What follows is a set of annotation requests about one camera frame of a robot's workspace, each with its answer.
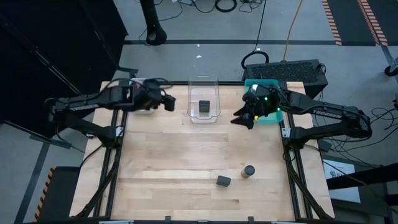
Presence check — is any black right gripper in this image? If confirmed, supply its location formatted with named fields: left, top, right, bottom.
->
left=230, top=85, right=282, bottom=130

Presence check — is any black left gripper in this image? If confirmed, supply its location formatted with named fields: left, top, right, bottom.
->
left=134, top=78, right=177, bottom=112

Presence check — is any black spice tin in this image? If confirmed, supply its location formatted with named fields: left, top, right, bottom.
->
left=216, top=175, right=233, bottom=187
left=198, top=100, right=211, bottom=114

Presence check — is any teal plastic bin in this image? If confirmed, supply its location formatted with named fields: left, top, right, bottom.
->
left=244, top=78, right=284, bottom=125

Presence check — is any white plastic bin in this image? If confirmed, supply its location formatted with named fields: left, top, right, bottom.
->
left=123, top=77, right=155, bottom=115

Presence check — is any clear plastic bin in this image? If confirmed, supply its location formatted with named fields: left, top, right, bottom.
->
left=186, top=76, right=222, bottom=124

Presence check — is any dark-lid spice jar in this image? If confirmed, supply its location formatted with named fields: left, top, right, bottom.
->
left=241, top=164, right=256, bottom=179

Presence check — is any black perforated computer case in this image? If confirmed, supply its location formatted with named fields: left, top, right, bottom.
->
left=243, top=58, right=329, bottom=100

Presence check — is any black stand leg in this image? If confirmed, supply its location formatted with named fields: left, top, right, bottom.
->
left=139, top=0, right=168, bottom=47

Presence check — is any white paper sheet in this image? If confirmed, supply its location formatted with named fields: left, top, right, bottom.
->
left=323, top=159, right=361, bottom=203

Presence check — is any black curtain partition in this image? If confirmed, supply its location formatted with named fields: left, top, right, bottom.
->
left=0, top=0, right=129, bottom=138

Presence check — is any black hazard-striped floor mat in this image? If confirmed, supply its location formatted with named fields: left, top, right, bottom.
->
left=321, top=0, right=374, bottom=47
left=34, top=166, right=81, bottom=222
left=356, top=0, right=398, bottom=47

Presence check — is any black caster wheel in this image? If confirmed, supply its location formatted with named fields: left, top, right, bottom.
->
left=384, top=63, right=398, bottom=77

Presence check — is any black aluminium cross rail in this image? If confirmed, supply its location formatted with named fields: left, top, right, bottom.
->
left=119, top=80, right=287, bottom=86

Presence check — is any looped black power cable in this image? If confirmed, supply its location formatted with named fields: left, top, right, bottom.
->
left=241, top=0, right=270, bottom=71

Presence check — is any black aluminium side frame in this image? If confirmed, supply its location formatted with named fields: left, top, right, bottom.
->
left=76, top=80, right=131, bottom=218
left=278, top=80, right=335, bottom=220

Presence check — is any yellow floor cable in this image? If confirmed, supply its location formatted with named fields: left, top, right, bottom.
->
left=282, top=0, right=304, bottom=62

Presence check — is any coiled black cable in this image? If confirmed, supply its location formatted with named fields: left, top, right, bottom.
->
left=214, top=0, right=238, bottom=13

